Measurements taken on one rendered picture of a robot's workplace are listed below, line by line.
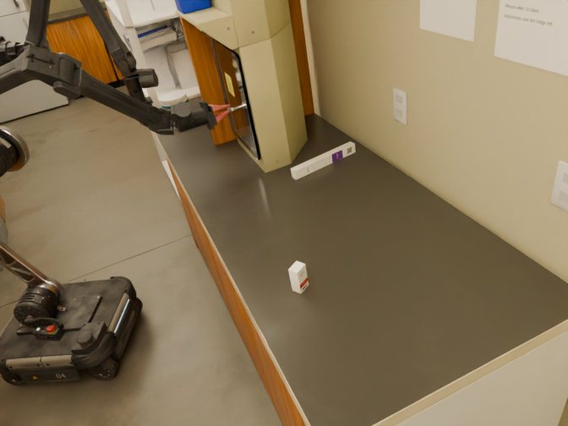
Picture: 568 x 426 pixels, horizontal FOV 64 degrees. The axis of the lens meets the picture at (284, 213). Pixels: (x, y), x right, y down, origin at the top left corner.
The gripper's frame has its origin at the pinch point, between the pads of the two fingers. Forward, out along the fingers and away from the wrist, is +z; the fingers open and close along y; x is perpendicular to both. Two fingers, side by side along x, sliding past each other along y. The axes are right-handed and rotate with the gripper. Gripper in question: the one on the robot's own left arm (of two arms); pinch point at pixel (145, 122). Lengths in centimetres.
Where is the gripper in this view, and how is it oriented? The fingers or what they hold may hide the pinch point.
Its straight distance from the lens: 205.3
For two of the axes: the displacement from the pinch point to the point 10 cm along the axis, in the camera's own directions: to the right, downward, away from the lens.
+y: 9.1, -3.4, 2.5
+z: 1.5, 8.1, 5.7
